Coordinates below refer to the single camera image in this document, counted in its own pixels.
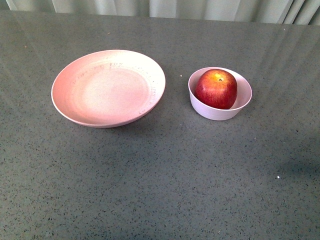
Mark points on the white curtain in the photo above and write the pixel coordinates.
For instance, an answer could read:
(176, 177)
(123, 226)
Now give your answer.
(299, 12)

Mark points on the red yellow apple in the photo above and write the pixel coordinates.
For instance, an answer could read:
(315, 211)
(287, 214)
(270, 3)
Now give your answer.
(217, 88)

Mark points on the pink plate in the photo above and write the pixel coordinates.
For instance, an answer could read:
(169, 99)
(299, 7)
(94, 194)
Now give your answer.
(109, 88)

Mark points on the small pale pink bowl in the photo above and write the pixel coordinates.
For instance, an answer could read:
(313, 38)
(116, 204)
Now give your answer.
(244, 96)

